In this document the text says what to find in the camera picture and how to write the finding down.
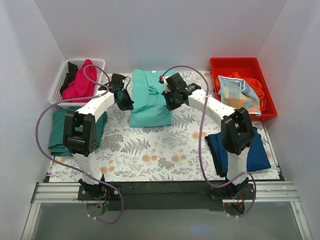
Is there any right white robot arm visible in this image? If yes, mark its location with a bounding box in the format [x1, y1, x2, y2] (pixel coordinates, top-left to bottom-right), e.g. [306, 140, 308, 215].
[159, 73, 255, 199]

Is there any turquoise t shirt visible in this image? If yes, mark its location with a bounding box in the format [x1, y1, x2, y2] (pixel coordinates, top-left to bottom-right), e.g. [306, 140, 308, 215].
[129, 69, 173, 128]

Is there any magenta shirt in basket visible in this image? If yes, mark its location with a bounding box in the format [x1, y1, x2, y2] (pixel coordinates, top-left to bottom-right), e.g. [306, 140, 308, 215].
[62, 59, 95, 100]

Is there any orange shirt in bin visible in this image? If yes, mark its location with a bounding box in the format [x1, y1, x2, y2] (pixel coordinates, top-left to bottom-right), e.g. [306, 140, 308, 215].
[215, 72, 267, 113]

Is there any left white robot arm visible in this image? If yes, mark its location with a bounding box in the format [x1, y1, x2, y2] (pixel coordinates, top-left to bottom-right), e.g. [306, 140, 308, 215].
[63, 73, 134, 200]

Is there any white plastic basket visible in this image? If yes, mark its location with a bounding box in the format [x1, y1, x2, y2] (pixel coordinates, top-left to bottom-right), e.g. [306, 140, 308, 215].
[48, 58, 106, 109]

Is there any floral table mat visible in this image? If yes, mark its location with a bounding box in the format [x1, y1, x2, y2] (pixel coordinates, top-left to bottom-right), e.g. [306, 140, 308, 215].
[48, 71, 280, 183]

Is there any patterned light blue shirt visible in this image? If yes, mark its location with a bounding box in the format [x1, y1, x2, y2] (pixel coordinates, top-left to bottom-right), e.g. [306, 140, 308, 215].
[217, 75, 262, 116]

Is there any purple cable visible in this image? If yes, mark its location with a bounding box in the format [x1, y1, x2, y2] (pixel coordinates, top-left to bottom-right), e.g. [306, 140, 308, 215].
[35, 64, 125, 224]
[158, 65, 257, 221]

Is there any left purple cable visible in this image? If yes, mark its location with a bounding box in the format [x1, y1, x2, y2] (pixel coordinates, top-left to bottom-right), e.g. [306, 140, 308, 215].
[35, 64, 125, 224]

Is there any aluminium mounting rail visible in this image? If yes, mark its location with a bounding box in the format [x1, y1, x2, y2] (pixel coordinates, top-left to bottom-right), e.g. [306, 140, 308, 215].
[21, 181, 312, 240]

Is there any red plastic bin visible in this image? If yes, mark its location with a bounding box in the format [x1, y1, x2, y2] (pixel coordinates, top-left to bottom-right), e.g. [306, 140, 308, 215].
[210, 57, 277, 122]

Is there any folded navy blue shirt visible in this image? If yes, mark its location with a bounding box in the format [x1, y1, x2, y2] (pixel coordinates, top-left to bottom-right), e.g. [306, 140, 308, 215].
[204, 127, 271, 177]

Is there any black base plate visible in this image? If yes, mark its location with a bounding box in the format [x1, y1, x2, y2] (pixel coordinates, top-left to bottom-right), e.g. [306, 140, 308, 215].
[77, 182, 257, 212]

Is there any folded dark green shirt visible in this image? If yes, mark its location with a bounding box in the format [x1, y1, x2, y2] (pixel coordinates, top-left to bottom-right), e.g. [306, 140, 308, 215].
[48, 107, 108, 157]

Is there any black garment in basket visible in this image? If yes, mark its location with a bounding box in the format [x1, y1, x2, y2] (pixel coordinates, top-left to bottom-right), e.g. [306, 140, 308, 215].
[59, 62, 78, 95]

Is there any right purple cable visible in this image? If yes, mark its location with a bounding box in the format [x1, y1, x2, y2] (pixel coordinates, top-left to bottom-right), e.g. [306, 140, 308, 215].
[158, 65, 257, 221]

